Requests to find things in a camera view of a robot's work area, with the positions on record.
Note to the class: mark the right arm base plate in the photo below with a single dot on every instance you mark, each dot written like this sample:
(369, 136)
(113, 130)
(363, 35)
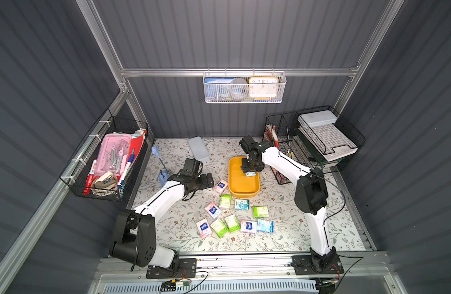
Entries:
(313, 265)

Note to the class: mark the black wire side basket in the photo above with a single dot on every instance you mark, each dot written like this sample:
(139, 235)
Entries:
(75, 177)

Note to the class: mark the green tissue pack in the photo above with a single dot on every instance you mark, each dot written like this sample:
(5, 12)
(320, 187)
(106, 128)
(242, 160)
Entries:
(225, 201)
(260, 211)
(233, 223)
(219, 228)

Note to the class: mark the white paper stack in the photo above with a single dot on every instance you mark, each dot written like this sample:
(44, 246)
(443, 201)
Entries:
(320, 129)

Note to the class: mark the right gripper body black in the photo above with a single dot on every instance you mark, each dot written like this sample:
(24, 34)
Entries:
(251, 168)

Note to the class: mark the pink tissue pack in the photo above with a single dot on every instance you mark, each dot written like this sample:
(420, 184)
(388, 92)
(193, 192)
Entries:
(248, 226)
(221, 186)
(204, 228)
(213, 210)

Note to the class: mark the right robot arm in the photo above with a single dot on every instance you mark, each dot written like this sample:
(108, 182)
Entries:
(310, 194)

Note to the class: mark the light blue tissue pack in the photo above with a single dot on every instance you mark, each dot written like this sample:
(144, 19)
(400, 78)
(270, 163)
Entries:
(265, 226)

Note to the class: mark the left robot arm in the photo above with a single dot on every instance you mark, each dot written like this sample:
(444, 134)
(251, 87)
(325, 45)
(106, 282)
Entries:
(134, 236)

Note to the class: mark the yellow alarm clock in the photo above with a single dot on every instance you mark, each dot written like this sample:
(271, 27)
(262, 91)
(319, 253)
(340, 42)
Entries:
(263, 87)

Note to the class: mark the yellow storage box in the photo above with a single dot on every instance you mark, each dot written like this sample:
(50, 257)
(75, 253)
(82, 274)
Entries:
(240, 185)

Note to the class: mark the red marker pen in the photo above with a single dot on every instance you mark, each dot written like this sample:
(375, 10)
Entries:
(90, 178)

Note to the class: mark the pink pencil case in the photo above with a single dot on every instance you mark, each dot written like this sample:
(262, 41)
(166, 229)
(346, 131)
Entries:
(113, 150)

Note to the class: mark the teal cartoon tissue pack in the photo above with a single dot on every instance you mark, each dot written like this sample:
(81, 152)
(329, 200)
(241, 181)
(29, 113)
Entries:
(241, 204)

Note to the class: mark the black wire desk organizer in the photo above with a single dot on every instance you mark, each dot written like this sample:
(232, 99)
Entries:
(283, 131)

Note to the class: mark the blue box in basket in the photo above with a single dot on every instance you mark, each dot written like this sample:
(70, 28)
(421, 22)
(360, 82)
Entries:
(217, 90)

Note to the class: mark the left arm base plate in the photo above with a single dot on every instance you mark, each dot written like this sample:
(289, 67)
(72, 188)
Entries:
(182, 268)

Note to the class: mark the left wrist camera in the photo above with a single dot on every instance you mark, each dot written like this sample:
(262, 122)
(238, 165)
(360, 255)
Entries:
(192, 168)

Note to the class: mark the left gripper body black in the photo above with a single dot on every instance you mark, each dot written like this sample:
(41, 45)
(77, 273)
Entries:
(203, 180)

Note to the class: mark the white wire wall basket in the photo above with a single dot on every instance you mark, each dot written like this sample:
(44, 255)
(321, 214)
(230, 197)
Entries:
(247, 75)

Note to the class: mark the grey tape roll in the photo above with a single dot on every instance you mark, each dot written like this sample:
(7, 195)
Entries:
(238, 89)

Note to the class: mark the white plastic case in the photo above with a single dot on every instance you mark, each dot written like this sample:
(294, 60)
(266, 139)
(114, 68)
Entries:
(198, 148)

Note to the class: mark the blue brush holder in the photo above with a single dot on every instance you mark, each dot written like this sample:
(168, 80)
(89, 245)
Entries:
(164, 173)

